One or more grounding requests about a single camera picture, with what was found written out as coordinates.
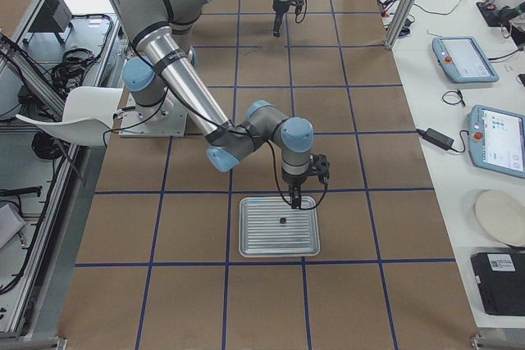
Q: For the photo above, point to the lower blue teach pendant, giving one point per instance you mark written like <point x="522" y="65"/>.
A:
<point x="496" y="140"/>

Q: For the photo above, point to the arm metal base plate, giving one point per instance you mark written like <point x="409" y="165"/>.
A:
<point x="168" y="119"/>

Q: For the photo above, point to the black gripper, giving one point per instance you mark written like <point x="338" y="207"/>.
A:
<point x="293" y="183"/>
<point x="279" y="14"/>

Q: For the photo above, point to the white round plate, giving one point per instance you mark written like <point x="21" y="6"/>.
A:
<point x="501" y="216"/>

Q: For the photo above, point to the black power adapter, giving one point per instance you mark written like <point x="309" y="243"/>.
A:
<point x="436" y="138"/>

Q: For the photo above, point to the ribbed metal tray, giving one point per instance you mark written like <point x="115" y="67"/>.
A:
<point x="262" y="235"/>

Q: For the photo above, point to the black laptop case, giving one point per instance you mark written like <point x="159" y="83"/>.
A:
<point x="500" y="282"/>

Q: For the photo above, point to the blue teach pendant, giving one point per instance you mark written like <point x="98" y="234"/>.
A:
<point x="463" y="60"/>
<point x="496" y="140"/>

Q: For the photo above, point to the upper blue teach pendant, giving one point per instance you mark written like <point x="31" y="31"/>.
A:
<point x="463" y="60"/>

